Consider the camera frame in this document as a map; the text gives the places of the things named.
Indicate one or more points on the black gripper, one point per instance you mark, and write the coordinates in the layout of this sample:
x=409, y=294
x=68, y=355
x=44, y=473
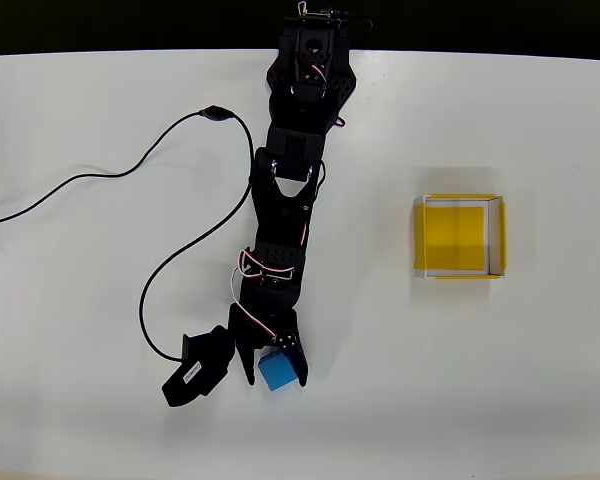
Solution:
x=254, y=334

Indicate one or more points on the blue cube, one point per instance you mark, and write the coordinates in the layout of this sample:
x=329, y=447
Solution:
x=277, y=372

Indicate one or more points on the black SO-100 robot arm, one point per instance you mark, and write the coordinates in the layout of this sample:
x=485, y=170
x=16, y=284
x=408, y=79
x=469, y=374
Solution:
x=285, y=220

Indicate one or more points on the yellow paper box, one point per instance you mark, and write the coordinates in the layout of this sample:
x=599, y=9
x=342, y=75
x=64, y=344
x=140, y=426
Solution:
x=452, y=240

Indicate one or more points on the black wrist-mounted camera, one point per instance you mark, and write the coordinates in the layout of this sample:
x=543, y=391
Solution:
x=200, y=367

